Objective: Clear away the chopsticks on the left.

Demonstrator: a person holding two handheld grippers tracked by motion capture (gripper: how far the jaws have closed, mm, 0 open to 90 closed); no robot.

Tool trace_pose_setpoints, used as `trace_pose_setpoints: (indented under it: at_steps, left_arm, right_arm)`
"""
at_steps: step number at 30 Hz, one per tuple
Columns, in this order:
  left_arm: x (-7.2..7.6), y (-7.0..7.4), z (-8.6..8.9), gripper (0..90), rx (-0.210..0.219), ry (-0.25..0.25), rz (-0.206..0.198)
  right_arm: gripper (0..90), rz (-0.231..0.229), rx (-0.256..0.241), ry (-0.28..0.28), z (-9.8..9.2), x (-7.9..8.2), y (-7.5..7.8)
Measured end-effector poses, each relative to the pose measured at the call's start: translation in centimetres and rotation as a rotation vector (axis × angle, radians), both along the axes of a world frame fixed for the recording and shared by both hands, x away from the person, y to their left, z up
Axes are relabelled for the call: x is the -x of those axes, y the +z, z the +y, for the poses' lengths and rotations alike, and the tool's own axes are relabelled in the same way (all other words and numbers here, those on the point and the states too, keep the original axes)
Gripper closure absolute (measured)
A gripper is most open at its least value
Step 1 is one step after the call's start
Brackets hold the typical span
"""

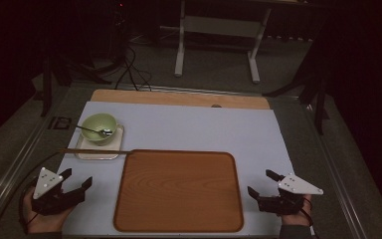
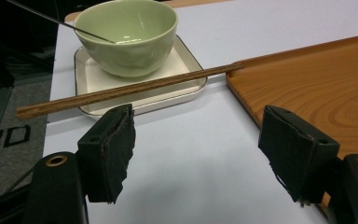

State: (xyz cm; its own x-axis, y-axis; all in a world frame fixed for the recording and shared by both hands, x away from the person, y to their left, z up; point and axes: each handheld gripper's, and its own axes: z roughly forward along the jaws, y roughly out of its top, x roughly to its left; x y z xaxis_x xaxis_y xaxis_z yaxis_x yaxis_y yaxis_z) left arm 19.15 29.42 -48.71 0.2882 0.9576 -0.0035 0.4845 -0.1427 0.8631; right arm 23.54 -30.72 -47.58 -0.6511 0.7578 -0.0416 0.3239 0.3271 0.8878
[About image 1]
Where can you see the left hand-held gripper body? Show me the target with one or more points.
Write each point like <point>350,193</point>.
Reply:
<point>48,182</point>

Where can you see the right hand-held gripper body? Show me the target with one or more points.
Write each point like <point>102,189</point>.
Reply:
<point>298,186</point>

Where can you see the white square plate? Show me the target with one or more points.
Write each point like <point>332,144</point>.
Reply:
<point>112,147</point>

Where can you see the metal spoon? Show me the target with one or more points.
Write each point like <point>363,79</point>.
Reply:
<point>106,132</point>

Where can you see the green bowl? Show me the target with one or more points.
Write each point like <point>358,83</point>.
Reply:
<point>94,121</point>

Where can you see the brown wooden tray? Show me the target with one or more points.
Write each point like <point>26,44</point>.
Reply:
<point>179,192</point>

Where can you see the person's right hand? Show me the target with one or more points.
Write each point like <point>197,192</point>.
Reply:
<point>296,219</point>

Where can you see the person's left hand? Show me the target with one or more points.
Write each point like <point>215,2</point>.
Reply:
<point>44,223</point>

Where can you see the black floor socket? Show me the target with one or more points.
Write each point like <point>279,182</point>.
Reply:
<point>59,122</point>

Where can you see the black stand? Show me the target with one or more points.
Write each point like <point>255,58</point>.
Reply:
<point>48,86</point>
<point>319,106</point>

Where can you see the pale table mat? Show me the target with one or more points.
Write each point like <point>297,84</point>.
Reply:
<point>195,129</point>

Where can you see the metal floor rail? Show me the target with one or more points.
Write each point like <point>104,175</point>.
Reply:
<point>340,179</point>
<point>16,166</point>

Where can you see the white metal table frame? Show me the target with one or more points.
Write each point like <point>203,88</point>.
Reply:
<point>219,26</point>

